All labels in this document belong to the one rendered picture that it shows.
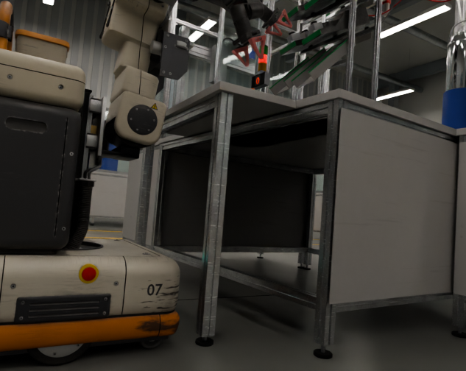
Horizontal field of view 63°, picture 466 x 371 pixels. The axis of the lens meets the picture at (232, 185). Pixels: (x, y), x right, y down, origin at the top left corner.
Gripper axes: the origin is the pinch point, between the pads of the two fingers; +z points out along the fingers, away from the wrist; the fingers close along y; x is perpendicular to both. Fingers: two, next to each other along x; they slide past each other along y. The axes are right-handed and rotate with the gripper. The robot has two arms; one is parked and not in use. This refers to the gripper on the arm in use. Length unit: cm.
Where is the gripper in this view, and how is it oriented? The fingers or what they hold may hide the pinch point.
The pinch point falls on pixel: (285, 29)
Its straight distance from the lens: 189.5
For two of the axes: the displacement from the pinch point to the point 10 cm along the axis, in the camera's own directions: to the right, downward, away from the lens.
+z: 8.2, 5.0, 2.9
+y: -3.4, -0.1, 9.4
